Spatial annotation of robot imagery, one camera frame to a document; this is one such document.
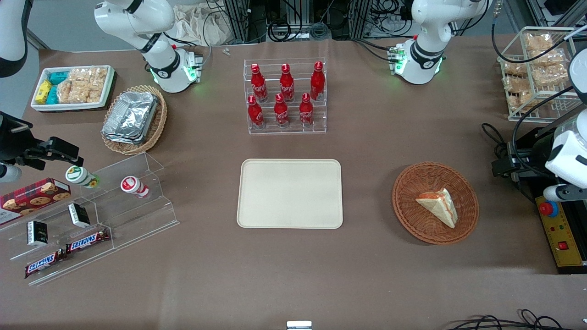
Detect white wire rack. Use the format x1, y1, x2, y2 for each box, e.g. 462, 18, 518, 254
497, 26, 587, 122

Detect beige cloth bag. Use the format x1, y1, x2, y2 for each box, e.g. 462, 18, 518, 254
176, 4, 235, 47

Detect beige plastic tray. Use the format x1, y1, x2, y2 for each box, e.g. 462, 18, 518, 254
236, 158, 344, 230

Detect coiled black background cables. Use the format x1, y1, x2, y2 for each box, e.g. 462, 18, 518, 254
266, 17, 332, 43

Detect clear rice cracker bag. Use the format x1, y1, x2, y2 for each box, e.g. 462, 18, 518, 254
85, 67, 109, 103
57, 68, 91, 105

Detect red cola bottle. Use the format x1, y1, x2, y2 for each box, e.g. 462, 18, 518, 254
279, 63, 295, 102
247, 94, 265, 129
250, 63, 269, 103
299, 93, 314, 127
310, 60, 326, 101
274, 93, 290, 128

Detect light wicker basket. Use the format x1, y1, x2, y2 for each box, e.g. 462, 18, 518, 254
100, 84, 168, 157

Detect small black white box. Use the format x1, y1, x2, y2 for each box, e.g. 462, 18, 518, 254
67, 203, 91, 229
26, 220, 50, 247

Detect clear acrylic bottle rack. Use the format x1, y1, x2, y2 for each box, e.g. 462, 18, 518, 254
243, 57, 327, 135

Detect red emergency stop button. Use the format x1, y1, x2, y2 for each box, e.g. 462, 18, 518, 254
538, 199, 559, 219

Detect black table cable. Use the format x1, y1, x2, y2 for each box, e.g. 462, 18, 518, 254
481, 122, 508, 159

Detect brown wicker basket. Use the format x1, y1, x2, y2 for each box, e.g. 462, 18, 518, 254
392, 161, 480, 246

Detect triangular sandwich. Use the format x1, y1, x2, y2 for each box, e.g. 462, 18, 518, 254
415, 187, 459, 229

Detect green lid yogurt cup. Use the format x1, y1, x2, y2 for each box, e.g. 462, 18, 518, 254
65, 165, 101, 190

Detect white plastic bin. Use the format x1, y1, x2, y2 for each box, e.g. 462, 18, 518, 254
30, 65, 116, 113

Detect black cable bundle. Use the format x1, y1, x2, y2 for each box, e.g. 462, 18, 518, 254
447, 309, 587, 330

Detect black yellow control box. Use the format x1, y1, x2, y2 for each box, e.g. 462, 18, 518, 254
517, 127, 587, 276

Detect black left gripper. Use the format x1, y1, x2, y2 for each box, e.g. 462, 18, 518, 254
492, 153, 554, 185

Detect stacked foil containers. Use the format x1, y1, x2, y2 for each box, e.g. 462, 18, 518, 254
101, 90, 160, 145

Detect yellow snack packet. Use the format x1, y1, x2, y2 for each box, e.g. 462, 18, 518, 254
35, 80, 53, 105

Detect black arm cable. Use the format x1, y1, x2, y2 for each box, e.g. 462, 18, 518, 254
510, 84, 575, 177

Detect Snickers bar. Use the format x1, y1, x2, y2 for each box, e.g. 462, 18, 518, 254
65, 228, 111, 254
24, 249, 67, 280

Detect red tartan cookie box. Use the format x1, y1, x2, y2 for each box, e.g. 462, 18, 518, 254
0, 177, 72, 226

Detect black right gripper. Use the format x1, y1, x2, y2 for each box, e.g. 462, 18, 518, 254
0, 111, 85, 167

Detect clear acrylic stepped stand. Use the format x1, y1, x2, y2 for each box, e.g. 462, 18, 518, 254
0, 152, 181, 287

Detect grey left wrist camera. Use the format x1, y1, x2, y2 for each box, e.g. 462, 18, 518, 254
543, 183, 587, 203

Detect red lid yogurt cup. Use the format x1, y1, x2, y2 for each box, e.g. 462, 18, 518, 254
120, 176, 151, 199

